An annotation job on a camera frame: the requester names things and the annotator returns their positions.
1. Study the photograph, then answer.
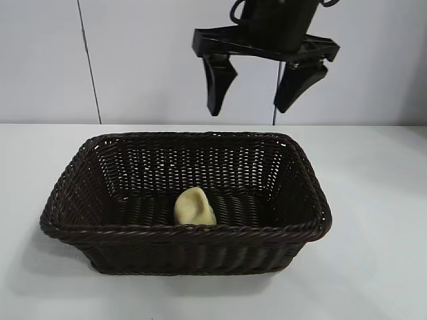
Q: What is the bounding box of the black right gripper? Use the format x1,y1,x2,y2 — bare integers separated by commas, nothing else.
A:
191,0,342,117

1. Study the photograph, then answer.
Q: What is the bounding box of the pale yellow egg yolk pastry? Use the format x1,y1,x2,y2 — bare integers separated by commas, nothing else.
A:
173,187,218,227

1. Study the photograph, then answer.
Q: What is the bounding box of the dark brown wicker basket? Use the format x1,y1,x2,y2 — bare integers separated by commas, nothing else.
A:
39,131,334,276

